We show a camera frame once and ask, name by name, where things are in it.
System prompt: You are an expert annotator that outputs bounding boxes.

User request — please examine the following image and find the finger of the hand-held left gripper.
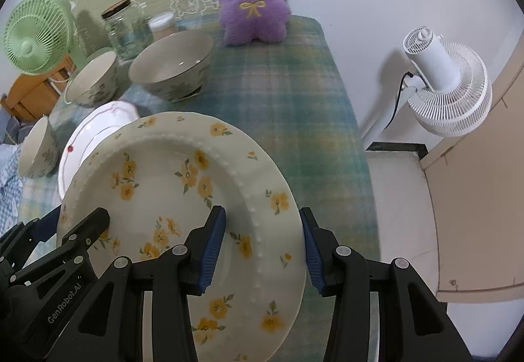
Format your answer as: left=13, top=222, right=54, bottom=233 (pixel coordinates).
left=0, top=207, right=61, bottom=264
left=12, top=207, right=111, bottom=285

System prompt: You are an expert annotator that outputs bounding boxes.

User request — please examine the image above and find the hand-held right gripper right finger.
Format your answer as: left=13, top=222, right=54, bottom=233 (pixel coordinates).
left=299, top=207, right=471, bottom=362

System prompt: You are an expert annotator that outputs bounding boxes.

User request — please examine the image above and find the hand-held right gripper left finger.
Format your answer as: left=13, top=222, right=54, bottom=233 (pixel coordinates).
left=80, top=207, right=228, bottom=362

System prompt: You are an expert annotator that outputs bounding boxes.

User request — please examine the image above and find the yellow floral plate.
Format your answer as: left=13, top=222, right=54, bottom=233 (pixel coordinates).
left=56, top=112, right=308, bottom=362

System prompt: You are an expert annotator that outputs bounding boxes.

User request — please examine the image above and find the blue checked cloth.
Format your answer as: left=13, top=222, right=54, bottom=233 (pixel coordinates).
left=0, top=104, right=25, bottom=236

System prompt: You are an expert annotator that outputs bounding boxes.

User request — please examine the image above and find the small floral bowl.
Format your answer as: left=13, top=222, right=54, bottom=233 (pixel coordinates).
left=17, top=117, right=60, bottom=178

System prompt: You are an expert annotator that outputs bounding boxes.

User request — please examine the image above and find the white plate with red rim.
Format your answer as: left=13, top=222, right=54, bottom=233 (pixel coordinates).
left=57, top=101, right=140, bottom=203

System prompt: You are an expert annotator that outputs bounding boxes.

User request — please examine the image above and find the wooden furniture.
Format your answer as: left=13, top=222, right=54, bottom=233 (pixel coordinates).
left=2, top=59, right=76, bottom=123

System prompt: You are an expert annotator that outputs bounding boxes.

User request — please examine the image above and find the medium floral bowl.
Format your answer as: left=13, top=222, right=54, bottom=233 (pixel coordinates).
left=64, top=51, right=120, bottom=108

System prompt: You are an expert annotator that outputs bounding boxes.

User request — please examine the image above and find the plaid tablecloth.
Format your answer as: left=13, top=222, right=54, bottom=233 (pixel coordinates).
left=16, top=14, right=381, bottom=362

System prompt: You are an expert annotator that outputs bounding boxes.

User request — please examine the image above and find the beige door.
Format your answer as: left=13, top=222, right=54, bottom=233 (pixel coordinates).
left=421, top=59, right=524, bottom=305

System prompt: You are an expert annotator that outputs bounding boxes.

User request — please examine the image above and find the glass jar with black lid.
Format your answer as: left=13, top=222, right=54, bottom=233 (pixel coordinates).
left=101, top=0, right=150, bottom=60

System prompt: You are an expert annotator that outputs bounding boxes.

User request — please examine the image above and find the green desk fan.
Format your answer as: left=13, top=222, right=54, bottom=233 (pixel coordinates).
left=4, top=0, right=78, bottom=74

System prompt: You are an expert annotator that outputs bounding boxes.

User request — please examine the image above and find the white fan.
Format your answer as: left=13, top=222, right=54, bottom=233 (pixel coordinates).
left=403, top=27, right=493, bottom=137

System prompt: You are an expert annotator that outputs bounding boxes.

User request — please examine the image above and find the cotton swab container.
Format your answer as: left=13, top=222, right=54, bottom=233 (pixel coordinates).
left=148, top=12, right=178, bottom=41

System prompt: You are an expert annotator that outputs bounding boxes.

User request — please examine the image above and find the black fan cable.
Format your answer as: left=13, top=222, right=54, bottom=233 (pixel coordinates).
left=383, top=71, right=414, bottom=129

